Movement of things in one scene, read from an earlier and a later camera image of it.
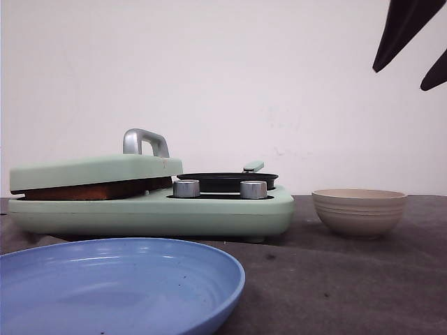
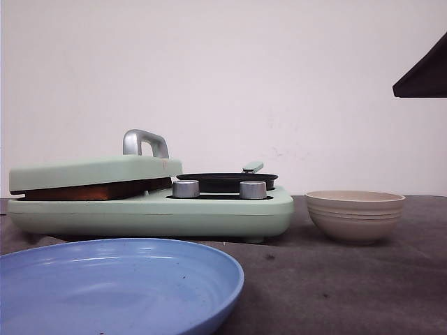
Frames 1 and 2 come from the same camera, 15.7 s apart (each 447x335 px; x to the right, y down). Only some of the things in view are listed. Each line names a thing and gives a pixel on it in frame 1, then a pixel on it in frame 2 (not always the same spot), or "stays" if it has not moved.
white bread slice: (98, 191) stays
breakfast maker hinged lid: (131, 165) stays
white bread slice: (149, 183) stays
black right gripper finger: (405, 20) -> (427, 78)
